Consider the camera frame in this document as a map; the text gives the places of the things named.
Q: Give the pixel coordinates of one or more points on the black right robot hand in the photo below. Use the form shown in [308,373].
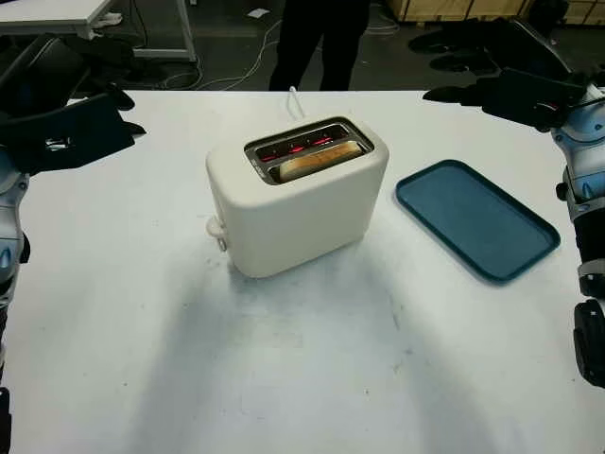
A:
[524,47]

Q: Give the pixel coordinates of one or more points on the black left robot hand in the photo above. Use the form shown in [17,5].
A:
[42,75]

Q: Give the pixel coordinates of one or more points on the browned toast slice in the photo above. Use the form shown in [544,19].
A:
[316,163]

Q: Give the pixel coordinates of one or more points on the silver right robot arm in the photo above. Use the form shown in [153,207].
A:
[583,156]

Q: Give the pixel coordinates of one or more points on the person in black trousers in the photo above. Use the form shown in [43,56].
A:
[331,52]

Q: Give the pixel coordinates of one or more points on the cream white toaster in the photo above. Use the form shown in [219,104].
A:
[302,222]

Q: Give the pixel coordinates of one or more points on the white desk with legs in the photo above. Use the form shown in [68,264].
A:
[42,14]

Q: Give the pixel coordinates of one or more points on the wooden crate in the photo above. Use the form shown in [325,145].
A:
[472,8]

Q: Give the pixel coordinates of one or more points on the white item under desk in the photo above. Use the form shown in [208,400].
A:
[109,19]

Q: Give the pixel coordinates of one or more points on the dark blue plastic tray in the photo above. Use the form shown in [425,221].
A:
[477,222]

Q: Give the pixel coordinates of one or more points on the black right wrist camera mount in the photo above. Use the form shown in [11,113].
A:
[529,101]

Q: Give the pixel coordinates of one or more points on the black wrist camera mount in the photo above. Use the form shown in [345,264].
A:
[71,137]
[529,101]

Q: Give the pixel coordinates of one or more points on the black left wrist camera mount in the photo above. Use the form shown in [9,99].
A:
[71,137]

